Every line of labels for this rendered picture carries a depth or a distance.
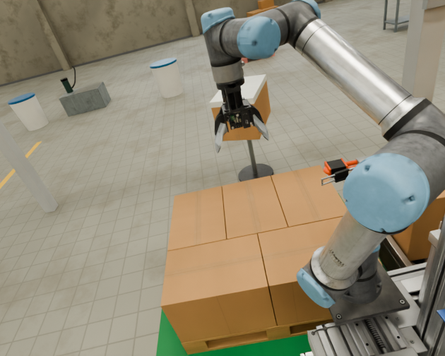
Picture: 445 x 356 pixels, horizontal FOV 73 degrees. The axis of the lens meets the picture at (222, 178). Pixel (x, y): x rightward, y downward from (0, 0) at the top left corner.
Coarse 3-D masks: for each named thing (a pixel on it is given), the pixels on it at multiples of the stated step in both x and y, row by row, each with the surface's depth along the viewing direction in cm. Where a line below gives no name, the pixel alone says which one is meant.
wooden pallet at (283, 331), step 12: (276, 324) 183; (288, 324) 181; (300, 324) 182; (312, 324) 190; (228, 336) 185; (240, 336) 194; (252, 336) 192; (264, 336) 191; (276, 336) 188; (288, 336) 188; (192, 348) 190; (204, 348) 191; (216, 348) 192
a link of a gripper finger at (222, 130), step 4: (220, 124) 82; (224, 124) 81; (220, 128) 82; (224, 128) 80; (220, 132) 82; (224, 132) 83; (216, 136) 84; (220, 136) 81; (216, 140) 84; (220, 140) 80; (216, 144) 85; (220, 144) 80; (216, 148) 86
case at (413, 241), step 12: (444, 192) 132; (432, 204) 132; (444, 204) 132; (420, 216) 136; (432, 216) 136; (408, 228) 143; (420, 228) 140; (432, 228) 140; (396, 240) 159; (408, 240) 146; (420, 240) 145; (408, 252) 149; (420, 252) 150
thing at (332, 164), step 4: (332, 160) 143; (336, 160) 142; (340, 160) 141; (324, 164) 144; (328, 164) 141; (332, 164) 141; (336, 164) 140; (340, 164) 139; (344, 164) 139; (328, 168) 139; (332, 168) 138; (336, 168) 138; (340, 168) 138; (344, 168) 138; (332, 172) 139
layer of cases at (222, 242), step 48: (192, 192) 245; (240, 192) 231; (288, 192) 219; (336, 192) 208; (192, 240) 200; (240, 240) 190; (288, 240) 182; (192, 288) 169; (240, 288) 162; (288, 288) 162; (192, 336) 183
